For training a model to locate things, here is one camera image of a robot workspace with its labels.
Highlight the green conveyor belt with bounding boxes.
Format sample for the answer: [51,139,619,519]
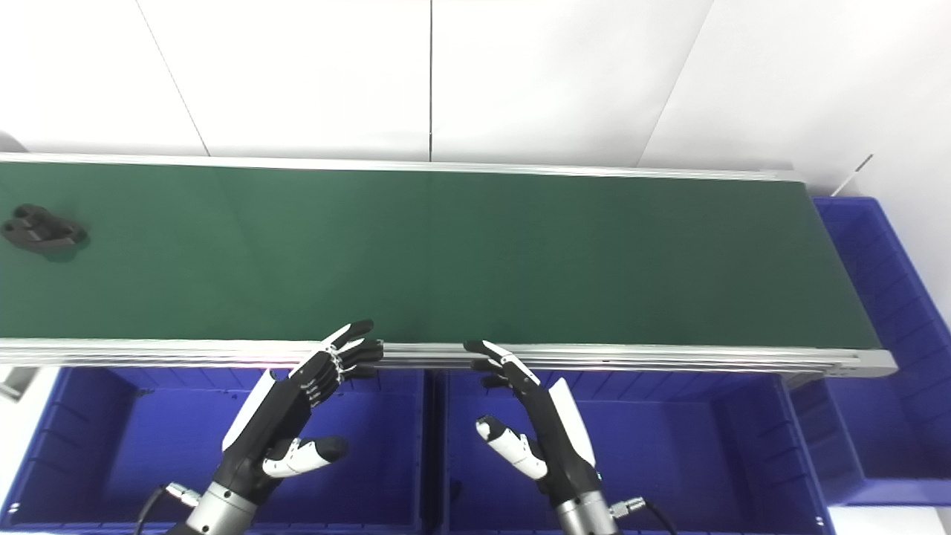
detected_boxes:
[0,152,899,381]
[0,161,882,351]

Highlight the thin white strip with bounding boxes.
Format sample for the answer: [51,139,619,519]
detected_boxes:
[830,153,875,198]

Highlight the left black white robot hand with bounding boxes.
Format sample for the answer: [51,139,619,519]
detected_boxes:
[210,320,386,506]

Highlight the black flanged machine part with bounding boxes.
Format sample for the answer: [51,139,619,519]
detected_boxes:
[0,204,91,254]

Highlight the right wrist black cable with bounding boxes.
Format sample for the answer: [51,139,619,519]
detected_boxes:
[609,496,678,535]

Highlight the blue plastic bin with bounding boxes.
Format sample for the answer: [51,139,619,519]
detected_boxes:
[0,366,433,535]
[790,195,951,508]
[435,369,834,535]

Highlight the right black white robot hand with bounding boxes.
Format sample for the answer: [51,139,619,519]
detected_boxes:
[464,340,604,500]

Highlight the aluminium conveyor leg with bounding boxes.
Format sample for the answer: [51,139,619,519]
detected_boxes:
[0,366,39,403]

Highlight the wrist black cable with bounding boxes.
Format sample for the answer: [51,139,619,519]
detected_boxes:
[609,496,678,535]
[134,482,201,535]

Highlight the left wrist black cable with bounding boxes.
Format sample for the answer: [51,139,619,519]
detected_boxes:
[134,482,201,535]

